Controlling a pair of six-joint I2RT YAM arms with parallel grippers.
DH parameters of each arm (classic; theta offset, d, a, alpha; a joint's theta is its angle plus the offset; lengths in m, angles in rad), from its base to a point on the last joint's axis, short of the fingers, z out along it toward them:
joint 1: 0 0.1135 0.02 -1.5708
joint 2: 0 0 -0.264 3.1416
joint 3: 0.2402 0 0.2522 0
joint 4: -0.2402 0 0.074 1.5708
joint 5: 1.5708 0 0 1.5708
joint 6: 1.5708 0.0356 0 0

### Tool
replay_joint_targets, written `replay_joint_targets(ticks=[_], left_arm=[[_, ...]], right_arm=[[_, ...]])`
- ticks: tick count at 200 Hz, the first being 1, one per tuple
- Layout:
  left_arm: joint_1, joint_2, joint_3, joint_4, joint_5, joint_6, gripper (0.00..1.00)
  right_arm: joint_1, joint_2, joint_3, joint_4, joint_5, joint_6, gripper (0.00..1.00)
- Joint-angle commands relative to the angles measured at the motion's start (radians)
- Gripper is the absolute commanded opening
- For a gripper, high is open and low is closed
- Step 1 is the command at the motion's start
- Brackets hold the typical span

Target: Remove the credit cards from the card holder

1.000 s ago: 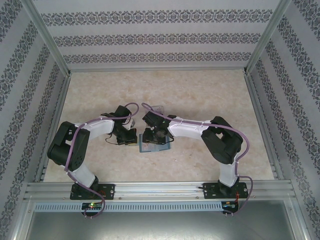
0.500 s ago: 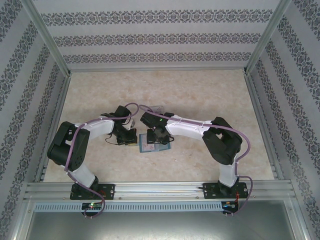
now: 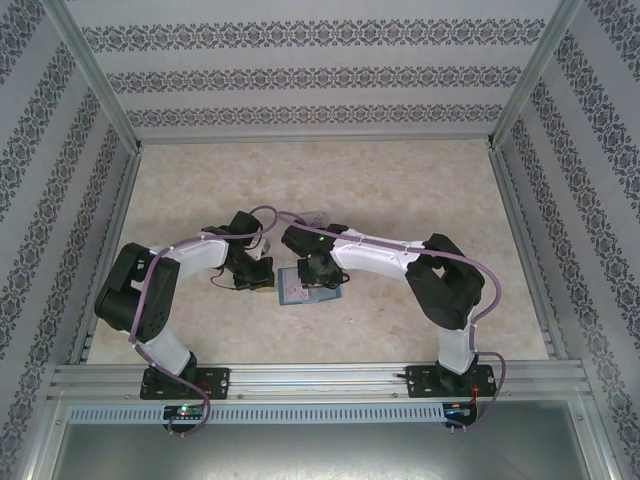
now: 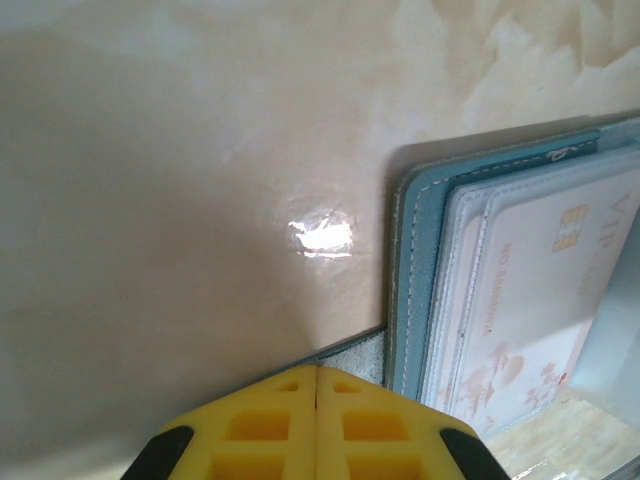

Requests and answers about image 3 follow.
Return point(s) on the teal leather card holder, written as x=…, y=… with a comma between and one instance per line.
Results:
x=290, y=280

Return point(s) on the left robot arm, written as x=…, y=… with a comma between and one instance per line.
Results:
x=130, y=295

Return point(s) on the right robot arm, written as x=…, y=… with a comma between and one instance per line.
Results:
x=445, y=285

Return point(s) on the left controller board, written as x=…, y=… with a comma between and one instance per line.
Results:
x=182, y=411

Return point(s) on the controller board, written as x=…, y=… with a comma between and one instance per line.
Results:
x=182, y=411
x=460, y=411

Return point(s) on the grey metal panel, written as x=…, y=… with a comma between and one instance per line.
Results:
x=320, y=450

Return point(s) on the right controller board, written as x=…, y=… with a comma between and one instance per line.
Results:
x=460, y=411

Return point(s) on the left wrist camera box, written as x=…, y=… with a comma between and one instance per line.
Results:
x=262, y=250

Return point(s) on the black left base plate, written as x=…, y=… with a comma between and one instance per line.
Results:
x=220, y=382

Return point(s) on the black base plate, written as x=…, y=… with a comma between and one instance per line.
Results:
x=220, y=382
x=420, y=382

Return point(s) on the aluminium back rail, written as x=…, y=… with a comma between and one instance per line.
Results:
x=315, y=140

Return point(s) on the aluminium front rail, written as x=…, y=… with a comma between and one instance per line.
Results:
x=320, y=382

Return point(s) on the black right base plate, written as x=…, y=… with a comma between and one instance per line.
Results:
x=420, y=382

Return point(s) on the aluminium side rail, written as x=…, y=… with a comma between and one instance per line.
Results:
x=515, y=210

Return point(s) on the aluminium frame post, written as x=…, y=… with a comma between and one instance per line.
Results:
x=95, y=80
x=535, y=75

